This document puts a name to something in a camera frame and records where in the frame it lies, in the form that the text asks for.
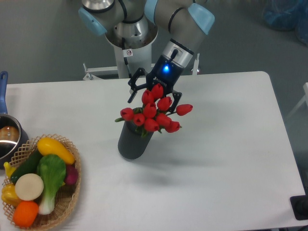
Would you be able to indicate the orange fruit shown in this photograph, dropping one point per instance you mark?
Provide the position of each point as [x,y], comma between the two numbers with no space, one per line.
[25,214]

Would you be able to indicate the white frame at right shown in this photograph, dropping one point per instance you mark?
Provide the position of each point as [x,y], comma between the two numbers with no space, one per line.
[303,100]

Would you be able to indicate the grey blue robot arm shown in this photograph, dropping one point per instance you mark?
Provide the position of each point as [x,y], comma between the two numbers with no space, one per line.
[204,18]

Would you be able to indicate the red tulip bouquet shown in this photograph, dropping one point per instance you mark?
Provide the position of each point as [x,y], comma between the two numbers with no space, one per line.
[154,114]

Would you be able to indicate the green bok choy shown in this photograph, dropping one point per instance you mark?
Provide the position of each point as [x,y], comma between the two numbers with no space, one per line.
[52,170]

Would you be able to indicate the cream round slice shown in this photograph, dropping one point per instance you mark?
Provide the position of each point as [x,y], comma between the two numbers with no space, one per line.
[29,187]

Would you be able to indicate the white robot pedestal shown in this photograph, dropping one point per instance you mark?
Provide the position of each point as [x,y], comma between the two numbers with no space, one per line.
[132,32]

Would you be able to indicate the blue plastic bag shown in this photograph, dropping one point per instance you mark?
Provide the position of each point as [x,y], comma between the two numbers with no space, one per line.
[287,15]

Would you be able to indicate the black device at edge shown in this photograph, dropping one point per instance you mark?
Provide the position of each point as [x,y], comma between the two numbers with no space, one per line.
[300,206]

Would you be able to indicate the dark grey ribbed vase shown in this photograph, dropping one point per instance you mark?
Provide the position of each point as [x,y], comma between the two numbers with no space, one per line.
[133,141]

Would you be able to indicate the blue handled saucepan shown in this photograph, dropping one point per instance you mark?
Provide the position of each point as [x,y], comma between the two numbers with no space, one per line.
[12,135]

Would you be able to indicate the yellow bell pepper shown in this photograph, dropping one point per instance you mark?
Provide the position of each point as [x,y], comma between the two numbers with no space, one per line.
[9,196]

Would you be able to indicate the woven wicker basket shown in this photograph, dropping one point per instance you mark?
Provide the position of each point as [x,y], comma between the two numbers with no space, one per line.
[67,196]

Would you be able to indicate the yellow squash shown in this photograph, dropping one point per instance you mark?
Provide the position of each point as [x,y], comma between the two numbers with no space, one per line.
[47,146]

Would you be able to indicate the yellow banana tip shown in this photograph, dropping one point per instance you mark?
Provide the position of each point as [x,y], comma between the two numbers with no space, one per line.
[9,170]

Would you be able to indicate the purple radish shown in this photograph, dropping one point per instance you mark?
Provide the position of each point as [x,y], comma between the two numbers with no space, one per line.
[71,175]

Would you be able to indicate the green cucumber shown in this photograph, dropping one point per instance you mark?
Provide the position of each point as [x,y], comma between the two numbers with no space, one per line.
[28,166]

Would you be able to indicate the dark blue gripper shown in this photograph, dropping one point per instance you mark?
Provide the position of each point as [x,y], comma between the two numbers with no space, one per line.
[166,73]

